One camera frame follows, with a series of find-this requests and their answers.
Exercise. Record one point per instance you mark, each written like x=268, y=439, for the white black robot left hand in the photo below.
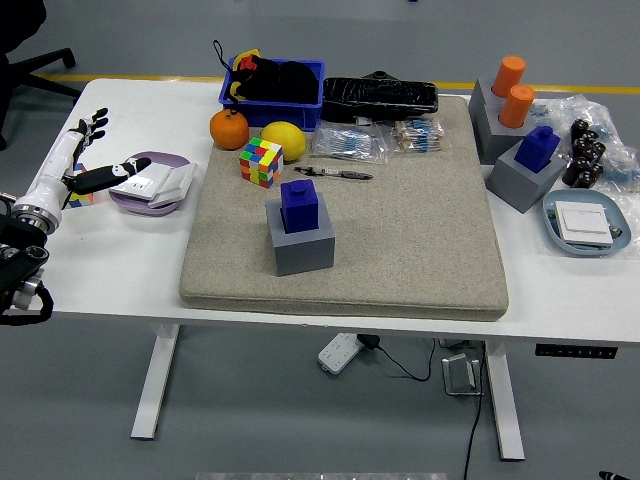
x=55, y=165

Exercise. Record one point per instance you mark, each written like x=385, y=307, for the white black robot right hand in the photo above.
x=612, y=476

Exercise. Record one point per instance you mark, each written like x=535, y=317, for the blue square seal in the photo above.
x=536, y=150
x=300, y=205

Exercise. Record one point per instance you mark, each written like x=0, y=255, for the grey cube seal holder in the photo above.
x=515, y=185
x=302, y=252

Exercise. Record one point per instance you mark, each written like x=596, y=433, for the orange cylinder seal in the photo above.
x=517, y=105
x=509, y=75

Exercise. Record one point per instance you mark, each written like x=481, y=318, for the multicolour white-edged puzzle cube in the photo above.
x=82, y=200

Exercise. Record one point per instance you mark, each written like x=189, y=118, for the black office chair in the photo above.
x=45, y=62

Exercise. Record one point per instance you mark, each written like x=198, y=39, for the purple plastic tray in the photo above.
x=165, y=159

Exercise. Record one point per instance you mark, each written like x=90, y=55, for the black table control panel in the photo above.
x=575, y=351

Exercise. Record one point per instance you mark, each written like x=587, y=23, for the white table leg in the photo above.
x=505, y=400
x=155, y=380

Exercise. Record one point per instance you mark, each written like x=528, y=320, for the orange mandarin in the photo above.
x=229, y=131

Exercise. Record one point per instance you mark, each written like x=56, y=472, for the multicolour black-edged puzzle cube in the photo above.
x=261, y=162

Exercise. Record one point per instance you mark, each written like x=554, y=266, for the blue plastic bin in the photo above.
x=280, y=116

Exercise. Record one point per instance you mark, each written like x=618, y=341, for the yellow lemon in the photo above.
x=285, y=137

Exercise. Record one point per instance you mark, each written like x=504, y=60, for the light blue plastic tray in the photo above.
x=580, y=196

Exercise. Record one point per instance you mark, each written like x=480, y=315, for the black silver pen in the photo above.
x=350, y=174

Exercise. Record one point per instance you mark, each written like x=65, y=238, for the clear bag of blue resistors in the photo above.
x=350, y=142

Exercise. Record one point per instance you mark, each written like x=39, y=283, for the black cylinder capacitor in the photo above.
x=597, y=150
x=571, y=176
x=591, y=137
x=595, y=169
x=586, y=179
x=580, y=129
x=580, y=164
x=581, y=146

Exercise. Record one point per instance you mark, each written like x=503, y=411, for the white power strip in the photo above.
x=340, y=352

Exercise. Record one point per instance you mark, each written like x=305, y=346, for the grey-brown fabric mat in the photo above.
x=400, y=240

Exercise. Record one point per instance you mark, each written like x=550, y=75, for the crumpled clear plastic bag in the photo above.
x=615, y=125

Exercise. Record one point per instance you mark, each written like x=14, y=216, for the clear bag of taped resistors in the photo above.
x=417, y=135

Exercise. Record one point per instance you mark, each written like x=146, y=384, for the grey double-slot holder block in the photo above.
x=487, y=130

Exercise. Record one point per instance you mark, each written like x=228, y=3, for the white wall socket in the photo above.
x=135, y=185

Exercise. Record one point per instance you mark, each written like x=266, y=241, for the white angular switch panel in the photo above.
x=177, y=182

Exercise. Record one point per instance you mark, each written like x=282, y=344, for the silver metal bracket stand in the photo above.
x=457, y=375

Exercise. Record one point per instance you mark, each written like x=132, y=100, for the white flat switch plate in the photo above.
x=582, y=222

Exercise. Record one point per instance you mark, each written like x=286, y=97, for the black round-top mount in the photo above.
x=380, y=74

